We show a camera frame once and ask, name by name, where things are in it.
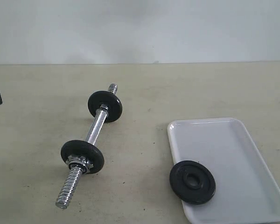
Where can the chrome dumbbell bar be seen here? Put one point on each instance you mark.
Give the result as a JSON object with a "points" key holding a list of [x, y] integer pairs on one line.
{"points": [[71, 182]]}

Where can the chrome star collar nut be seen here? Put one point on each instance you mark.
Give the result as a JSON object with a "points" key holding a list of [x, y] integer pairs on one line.
{"points": [[79, 161]]}

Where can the white rectangular tray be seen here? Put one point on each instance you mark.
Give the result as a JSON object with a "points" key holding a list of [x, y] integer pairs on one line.
{"points": [[246, 192]]}

